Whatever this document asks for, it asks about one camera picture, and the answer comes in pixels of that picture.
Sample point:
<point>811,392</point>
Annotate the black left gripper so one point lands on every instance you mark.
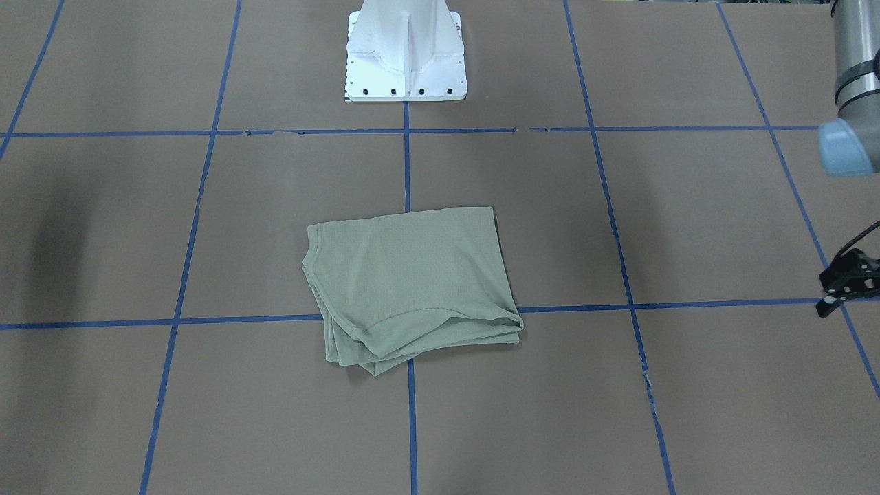
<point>850,277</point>

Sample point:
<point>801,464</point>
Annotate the olive green long-sleeve shirt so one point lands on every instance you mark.
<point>390,288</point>

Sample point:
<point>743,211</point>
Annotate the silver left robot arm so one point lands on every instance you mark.
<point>848,145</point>

